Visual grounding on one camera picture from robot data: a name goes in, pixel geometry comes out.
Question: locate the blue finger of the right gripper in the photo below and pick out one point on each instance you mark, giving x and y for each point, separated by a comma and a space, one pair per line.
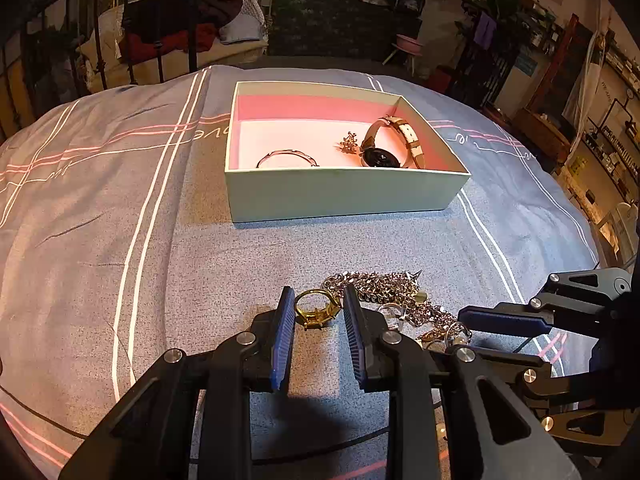
507, 319
582, 290

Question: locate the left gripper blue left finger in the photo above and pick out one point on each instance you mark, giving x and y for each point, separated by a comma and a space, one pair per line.
191, 414

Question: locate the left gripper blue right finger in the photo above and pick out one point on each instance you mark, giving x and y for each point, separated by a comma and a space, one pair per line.
385, 360

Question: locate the beige strap wristwatch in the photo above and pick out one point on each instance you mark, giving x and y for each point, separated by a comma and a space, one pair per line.
391, 142

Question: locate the gold flower brooch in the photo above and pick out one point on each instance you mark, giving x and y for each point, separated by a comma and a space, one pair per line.
349, 144

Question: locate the thin rose gold bangle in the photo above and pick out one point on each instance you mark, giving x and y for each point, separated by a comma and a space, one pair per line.
286, 158

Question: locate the wooden side table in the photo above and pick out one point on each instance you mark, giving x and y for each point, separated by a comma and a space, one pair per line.
548, 139

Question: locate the grey plaid bed sheet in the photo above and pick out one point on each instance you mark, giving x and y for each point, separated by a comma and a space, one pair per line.
117, 242

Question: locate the red bucket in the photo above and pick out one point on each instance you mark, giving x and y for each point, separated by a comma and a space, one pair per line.
440, 78

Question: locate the mint box with pink lining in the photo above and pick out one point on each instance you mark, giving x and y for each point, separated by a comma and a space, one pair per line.
312, 118

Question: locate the black clothes rack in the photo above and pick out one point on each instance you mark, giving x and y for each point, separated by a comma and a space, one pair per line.
489, 54

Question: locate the pink basin on stool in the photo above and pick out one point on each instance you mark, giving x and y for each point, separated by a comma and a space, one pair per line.
408, 46

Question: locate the green floral covered cabinet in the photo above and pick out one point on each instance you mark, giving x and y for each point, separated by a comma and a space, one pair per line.
336, 28

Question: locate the white wicker swing seat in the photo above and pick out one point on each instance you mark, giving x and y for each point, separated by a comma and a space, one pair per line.
103, 68

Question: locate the light blue pillow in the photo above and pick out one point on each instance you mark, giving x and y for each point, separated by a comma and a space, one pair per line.
243, 28

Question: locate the red and dark clothes pile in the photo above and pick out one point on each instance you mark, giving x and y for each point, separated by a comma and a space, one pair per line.
158, 27

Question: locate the black iron bed frame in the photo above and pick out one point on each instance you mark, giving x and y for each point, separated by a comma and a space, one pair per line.
43, 33

